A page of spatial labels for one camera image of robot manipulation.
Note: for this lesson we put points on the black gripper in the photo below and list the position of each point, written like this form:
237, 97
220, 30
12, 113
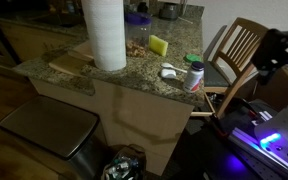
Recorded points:
272, 48

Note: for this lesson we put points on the white pill bottle dark cap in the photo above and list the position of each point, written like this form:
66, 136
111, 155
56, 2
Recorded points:
192, 80

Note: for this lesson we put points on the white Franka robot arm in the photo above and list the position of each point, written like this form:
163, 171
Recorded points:
287, 123

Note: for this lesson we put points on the brown cardboard box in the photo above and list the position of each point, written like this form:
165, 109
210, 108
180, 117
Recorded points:
277, 93

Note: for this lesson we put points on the wooden chair grey cushion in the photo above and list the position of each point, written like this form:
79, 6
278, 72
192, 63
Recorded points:
214, 78

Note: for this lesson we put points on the green round lid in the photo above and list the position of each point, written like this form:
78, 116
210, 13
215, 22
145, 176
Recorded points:
192, 58

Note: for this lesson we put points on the thin white stick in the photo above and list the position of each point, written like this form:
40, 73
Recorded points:
186, 20

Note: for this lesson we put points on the black robot cart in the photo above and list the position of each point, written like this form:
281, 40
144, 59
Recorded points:
210, 156

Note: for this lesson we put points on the small white case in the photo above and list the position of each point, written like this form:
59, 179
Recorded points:
168, 74

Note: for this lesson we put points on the white spoon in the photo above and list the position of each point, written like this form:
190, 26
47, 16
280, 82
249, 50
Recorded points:
166, 65

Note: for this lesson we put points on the yellow sponge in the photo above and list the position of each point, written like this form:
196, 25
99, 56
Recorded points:
158, 45

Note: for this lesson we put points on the beige kitchen counter island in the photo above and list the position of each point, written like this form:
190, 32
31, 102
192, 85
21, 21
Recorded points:
140, 113

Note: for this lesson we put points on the clear jar purple lid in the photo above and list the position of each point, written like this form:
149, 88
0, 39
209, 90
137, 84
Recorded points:
137, 36

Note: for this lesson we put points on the small dark jar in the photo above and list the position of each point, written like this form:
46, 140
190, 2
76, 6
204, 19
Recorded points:
143, 8

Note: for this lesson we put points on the white paper towel roll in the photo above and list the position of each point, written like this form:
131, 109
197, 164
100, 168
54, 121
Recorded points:
105, 33

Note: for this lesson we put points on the bag of empty bottles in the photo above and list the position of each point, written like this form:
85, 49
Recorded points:
124, 165

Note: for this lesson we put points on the wooden cutting board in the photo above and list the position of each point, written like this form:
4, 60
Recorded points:
67, 63

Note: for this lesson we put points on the stainless steel trash can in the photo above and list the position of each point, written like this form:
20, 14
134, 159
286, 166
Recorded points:
50, 123

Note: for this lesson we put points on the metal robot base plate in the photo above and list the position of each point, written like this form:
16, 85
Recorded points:
250, 146

